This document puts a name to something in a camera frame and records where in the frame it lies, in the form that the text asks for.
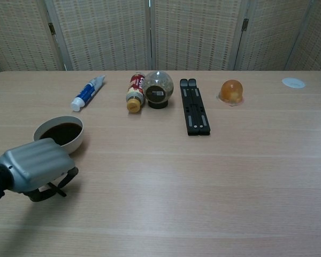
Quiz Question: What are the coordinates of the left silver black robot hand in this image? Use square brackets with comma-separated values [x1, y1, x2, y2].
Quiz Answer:
[0, 138, 79, 203]

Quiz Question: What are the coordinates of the cup of dark coffee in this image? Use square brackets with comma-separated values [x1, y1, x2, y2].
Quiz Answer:
[33, 115, 85, 155]

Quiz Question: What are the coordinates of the blue white toothpaste tube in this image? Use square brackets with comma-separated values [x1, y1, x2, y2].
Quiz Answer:
[70, 75, 106, 112]

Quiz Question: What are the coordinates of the red Costa coffee bottle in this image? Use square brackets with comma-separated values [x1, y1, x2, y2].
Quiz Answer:
[126, 73, 146, 113]

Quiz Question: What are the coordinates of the round glass spice jar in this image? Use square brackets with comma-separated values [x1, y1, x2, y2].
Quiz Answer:
[143, 70, 174, 109]

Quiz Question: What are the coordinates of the woven folding screen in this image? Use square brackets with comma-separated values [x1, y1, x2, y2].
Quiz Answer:
[0, 0, 321, 77]

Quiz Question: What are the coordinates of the black folding laptop stand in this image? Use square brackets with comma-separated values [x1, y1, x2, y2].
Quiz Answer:
[179, 78, 211, 137]

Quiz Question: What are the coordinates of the orange jelly cup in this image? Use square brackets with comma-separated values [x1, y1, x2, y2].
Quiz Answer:
[216, 79, 244, 107]

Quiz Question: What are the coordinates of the white round table grommet cover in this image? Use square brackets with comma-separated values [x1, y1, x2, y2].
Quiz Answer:
[281, 77, 306, 89]

